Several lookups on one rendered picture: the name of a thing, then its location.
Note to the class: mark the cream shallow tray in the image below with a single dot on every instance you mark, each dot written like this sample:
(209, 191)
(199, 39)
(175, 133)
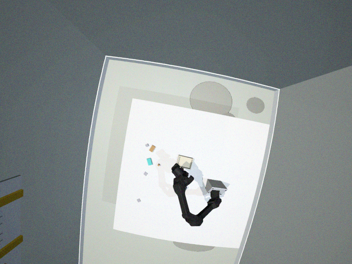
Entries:
(185, 162)

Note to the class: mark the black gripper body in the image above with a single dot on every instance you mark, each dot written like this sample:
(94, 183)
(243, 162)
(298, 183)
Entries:
(190, 179)

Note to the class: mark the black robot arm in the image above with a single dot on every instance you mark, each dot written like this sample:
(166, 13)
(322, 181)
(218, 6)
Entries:
(179, 183)

